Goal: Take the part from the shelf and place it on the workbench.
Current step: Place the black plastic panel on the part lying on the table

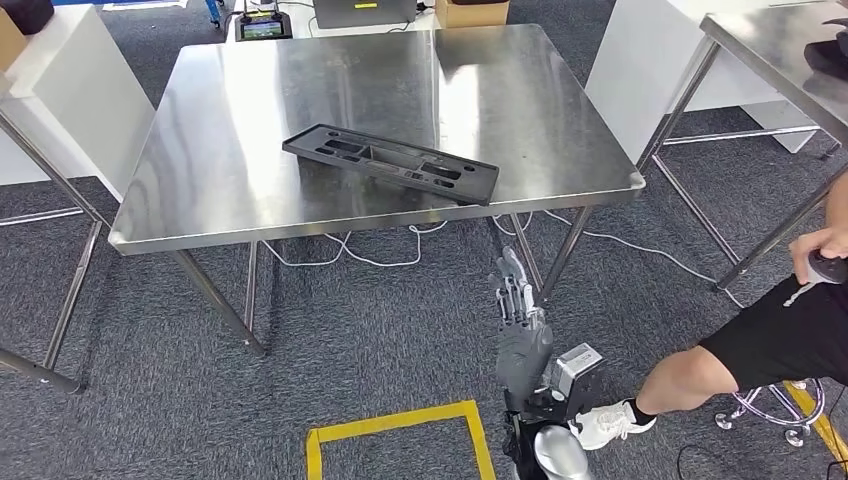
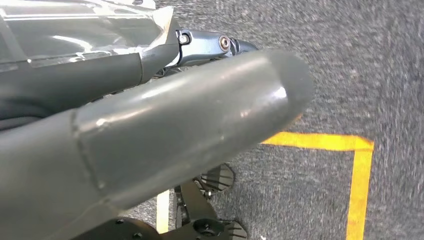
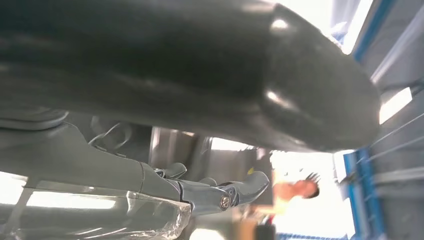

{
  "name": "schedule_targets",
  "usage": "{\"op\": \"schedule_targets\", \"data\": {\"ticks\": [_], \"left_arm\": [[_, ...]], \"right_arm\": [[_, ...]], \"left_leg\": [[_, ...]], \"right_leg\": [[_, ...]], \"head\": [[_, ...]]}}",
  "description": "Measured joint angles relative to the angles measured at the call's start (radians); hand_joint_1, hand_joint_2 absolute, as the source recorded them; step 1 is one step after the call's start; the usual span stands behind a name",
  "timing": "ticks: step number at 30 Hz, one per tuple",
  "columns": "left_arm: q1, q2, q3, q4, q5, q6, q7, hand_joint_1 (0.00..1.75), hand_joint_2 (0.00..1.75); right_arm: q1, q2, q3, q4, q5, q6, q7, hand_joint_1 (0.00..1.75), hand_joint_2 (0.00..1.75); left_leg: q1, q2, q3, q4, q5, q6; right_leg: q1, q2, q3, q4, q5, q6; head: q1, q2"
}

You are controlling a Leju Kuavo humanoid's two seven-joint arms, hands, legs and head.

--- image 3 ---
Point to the stainless steel workbench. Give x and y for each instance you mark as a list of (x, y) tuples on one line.
[(179, 149)]

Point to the blue steel shelf rack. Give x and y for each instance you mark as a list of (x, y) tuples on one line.
[(364, 185)]

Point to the person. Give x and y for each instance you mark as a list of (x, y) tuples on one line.
[(294, 195)]

